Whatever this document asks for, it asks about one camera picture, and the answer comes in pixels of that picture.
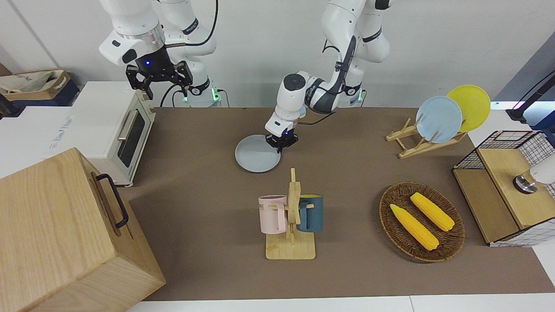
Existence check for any black drawer box handle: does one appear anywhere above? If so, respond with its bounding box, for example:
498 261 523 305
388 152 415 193
96 173 130 229

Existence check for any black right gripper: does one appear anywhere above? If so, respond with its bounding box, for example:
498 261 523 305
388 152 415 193
126 47 194 101

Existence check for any wooden drawer box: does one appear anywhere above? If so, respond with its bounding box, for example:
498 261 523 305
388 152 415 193
0 147 167 312

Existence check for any silver toaster oven handle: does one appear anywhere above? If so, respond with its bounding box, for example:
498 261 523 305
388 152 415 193
118 110 138 141

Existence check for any yellow plate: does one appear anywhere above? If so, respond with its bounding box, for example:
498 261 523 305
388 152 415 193
447 85 491 133

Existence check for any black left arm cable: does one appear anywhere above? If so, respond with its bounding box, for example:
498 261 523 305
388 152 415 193
323 37 360 94

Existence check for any dark blue bin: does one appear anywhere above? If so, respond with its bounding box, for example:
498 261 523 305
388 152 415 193
9 80 81 107

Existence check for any wire and wood shelf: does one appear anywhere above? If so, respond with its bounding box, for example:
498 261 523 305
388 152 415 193
452 130 555 247

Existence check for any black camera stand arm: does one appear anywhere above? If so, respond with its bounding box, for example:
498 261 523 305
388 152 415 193
506 71 555 122

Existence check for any brown table mat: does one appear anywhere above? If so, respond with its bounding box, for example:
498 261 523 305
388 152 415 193
126 107 555 302

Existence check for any wooden plate rack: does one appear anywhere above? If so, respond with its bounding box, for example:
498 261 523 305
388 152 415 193
386 114 468 159

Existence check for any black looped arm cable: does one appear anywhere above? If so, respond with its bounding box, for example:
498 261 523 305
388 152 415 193
165 0 219 47

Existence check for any pink mug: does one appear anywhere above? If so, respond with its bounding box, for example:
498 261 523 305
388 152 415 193
258 195 288 235

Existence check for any gray partition panel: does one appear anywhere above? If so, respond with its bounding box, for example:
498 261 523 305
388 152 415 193
494 32 555 102

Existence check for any wooden mug tree stand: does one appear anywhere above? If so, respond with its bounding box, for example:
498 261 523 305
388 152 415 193
265 168 317 260

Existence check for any dark blue mug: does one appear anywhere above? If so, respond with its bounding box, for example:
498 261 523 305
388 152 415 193
297 194 324 233

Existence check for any yellow corn cob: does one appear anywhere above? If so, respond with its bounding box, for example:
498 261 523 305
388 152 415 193
410 192 455 232
390 204 440 251

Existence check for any white toaster oven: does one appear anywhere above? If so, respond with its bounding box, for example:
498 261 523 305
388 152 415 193
51 81 157 188

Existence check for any white cloth bag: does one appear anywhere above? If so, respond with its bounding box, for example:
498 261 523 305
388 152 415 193
0 70 65 94

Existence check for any gray round plate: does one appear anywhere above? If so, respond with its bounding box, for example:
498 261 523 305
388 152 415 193
235 134 282 173

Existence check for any white device with silver base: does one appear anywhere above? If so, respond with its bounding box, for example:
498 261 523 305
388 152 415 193
513 154 555 195

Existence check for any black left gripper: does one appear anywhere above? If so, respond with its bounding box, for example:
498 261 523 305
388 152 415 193
265 133 299 154

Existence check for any cardboard box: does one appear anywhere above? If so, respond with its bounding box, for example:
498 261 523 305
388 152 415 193
0 69 72 102

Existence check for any black stand foot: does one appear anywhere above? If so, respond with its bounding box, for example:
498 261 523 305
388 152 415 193
0 93 24 118

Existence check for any black cable with metal connector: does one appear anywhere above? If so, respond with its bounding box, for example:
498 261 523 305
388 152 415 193
160 83 183 107

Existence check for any light blue plate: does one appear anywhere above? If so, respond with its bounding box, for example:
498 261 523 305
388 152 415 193
415 96 463 143

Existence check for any brown wicker basket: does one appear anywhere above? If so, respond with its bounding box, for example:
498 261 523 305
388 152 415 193
379 182 466 263

